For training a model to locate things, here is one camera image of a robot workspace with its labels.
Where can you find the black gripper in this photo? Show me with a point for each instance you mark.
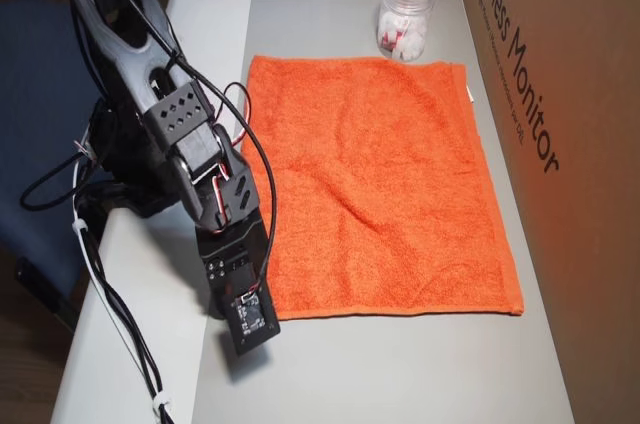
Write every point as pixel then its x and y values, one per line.
pixel 220 270

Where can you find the orange terry towel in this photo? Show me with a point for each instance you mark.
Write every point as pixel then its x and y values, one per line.
pixel 375 184

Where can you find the black table clamp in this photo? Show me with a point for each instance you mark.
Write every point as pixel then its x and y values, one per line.
pixel 147 206

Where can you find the blue office chair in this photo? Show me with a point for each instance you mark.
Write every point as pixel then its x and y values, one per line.
pixel 30 94

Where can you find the red white paper label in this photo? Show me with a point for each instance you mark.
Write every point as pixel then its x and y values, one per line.
pixel 391 40

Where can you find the white towel tag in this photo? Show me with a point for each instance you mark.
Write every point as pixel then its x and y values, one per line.
pixel 470 95

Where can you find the clear plastic jar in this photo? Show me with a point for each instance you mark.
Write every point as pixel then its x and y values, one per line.
pixel 406 4

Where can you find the brown cardboard monitor box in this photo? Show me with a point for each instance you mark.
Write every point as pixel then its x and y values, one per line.
pixel 590 194

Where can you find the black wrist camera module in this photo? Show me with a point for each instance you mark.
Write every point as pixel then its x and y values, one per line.
pixel 252 321

